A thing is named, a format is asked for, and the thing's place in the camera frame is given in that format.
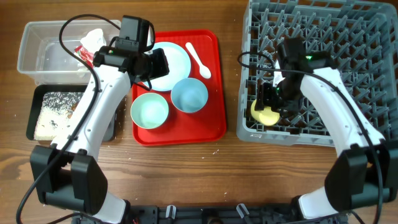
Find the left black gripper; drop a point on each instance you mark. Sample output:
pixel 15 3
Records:
pixel 161 69

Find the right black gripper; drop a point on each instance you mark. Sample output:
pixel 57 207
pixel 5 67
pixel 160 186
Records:
pixel 263 99

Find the yellow plastic cup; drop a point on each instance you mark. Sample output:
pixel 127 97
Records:
pixel 266 117

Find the light blue plate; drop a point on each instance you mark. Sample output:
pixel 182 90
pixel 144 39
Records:
pixel 179 66

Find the light green bowl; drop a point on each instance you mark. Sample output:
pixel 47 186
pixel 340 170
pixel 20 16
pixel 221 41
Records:
pixel 149 111

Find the light blue rice bowl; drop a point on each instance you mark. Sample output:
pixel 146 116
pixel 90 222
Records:
pixel 189 95

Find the white napkin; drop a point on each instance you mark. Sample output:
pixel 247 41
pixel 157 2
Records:
pixel 94 40

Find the white plastic spoon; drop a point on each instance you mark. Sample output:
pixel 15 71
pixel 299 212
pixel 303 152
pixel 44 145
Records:
pixel 204 71

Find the red snack wrapper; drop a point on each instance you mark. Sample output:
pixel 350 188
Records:
pixel 85 55

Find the brown food scrap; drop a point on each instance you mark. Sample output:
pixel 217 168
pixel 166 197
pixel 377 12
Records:
pixel 74 106

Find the white rice pile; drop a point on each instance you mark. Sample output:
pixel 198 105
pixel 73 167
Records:
pixel 55 113

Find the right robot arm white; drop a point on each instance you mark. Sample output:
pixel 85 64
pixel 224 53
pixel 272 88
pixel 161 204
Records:
pixel 365 172

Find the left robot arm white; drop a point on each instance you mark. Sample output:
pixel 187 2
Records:
pixel 66 174

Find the grey dishwasher rack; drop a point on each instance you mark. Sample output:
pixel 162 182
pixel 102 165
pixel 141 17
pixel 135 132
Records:
pixel 362 38

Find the black waste tray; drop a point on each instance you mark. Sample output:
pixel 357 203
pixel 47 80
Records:
pixel 39 93

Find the clear plastic waste bin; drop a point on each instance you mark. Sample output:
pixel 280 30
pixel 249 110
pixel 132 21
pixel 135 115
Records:
pixel 42 58

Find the red serving tray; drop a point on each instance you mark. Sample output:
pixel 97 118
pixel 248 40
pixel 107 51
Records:
pixel 208 124

